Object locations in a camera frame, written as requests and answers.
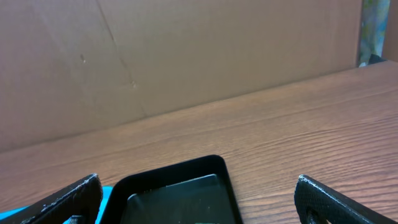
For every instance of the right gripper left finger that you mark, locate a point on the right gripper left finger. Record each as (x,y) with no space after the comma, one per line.
(81,200)

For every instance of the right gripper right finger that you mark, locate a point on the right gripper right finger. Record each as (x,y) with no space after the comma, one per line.
(318,203)

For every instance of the teal plastic tray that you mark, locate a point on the teal plastic tray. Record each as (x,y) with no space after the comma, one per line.
(106,193)

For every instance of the black plastic tray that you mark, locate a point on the black plastic tray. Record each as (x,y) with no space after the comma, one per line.
(194,191)

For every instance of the brown cardboard backdrop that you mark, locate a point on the brown cardboard backdrop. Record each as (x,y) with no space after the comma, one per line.
(70,67)

